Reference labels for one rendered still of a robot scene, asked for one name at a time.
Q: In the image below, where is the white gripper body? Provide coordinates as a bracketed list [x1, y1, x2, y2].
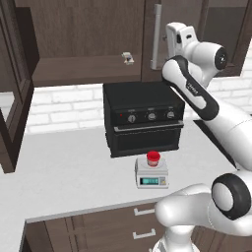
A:
[164, 22, 180, 63]

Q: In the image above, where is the dark brown closed cabinet door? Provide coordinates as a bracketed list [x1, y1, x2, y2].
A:
[141, 0, 210, 83]

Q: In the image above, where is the dark brown glazed cabinet door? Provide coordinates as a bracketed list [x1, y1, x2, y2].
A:
[200, 0, 252, 79]

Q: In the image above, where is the white digital scale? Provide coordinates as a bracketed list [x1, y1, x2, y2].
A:
[134, 156, 170, 190]

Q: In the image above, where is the dark brown open cabinet door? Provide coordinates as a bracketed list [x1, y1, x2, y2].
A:
[0, 0, 41, 174]

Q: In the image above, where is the dark brown base cabinet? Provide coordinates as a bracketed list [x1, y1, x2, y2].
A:
[191, 225, 252, 252]

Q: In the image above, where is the dark brown base cabinet door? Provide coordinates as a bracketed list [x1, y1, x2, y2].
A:
[19, 219, 77, 252]

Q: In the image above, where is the black toaster oven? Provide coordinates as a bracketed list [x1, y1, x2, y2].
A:
[102, 81, 186, 158]

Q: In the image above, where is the small red round object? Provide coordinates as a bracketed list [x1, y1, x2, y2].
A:
[146, 150, 161, 168]

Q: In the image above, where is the dark brown drawer front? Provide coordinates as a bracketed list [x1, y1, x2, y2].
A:
[72, 225, 169, 252]
[69, 202, 162, 234]

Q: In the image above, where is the silver cabinet door handle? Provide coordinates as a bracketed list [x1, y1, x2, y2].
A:
[150, 3, 162, 71]

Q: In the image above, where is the dark brown wall cabinet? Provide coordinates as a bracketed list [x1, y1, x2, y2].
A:
[14, 0, 146, 89]

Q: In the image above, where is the toaster oven door handle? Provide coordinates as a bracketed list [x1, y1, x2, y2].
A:
[112, 120, 185, 133]

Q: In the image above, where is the silver drawer handle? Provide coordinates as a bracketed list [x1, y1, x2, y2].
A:
[132, 228, 158, 240]
[133, 207, 157, 217]

